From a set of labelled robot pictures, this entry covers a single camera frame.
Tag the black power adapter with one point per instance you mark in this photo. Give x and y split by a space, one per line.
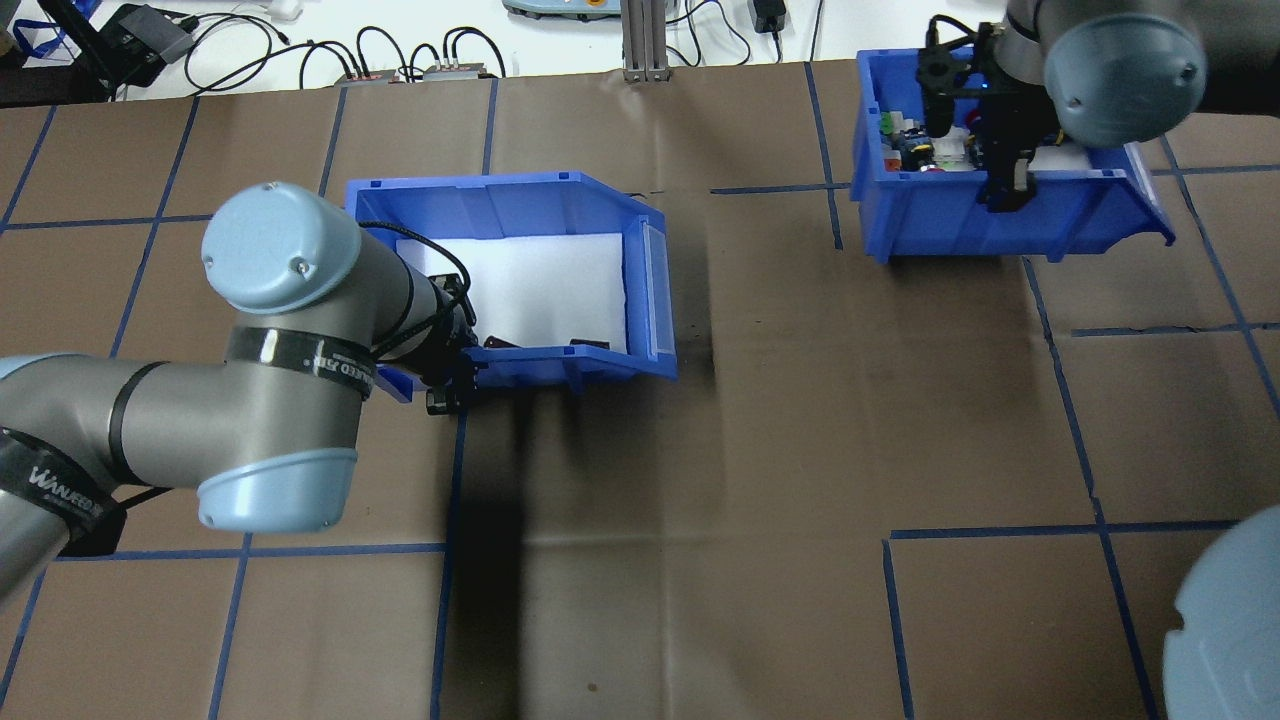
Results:
770 14

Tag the dark cylindrical battery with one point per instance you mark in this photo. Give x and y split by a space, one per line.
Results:
502 345

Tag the blue bin holding batteries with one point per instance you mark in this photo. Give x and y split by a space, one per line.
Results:
520 200

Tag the small assorted parts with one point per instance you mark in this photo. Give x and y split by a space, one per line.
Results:
952 152

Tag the black flat device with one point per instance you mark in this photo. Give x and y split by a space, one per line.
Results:
90 50

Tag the white foam liner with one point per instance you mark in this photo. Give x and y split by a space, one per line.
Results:
1065 158

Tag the black blue module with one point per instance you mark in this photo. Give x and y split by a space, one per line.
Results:
908 142

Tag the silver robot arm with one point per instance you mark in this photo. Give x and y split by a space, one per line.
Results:
200 420
1125 75

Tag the white plastic object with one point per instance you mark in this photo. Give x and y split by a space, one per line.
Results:
285 8

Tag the white desk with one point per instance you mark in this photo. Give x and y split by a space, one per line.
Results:
860 25

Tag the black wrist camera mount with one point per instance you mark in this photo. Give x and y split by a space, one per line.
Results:
940 72

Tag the blue bin holding components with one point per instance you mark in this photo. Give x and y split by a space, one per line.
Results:
950 225

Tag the grey teach pendant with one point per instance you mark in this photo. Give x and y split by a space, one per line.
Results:
560 8

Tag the black usb hub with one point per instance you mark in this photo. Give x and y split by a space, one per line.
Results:
368 77
455 71

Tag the grey docking box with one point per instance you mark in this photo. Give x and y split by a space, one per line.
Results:
150 32

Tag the aluminium extrusion post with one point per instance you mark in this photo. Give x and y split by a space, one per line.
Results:
647 40

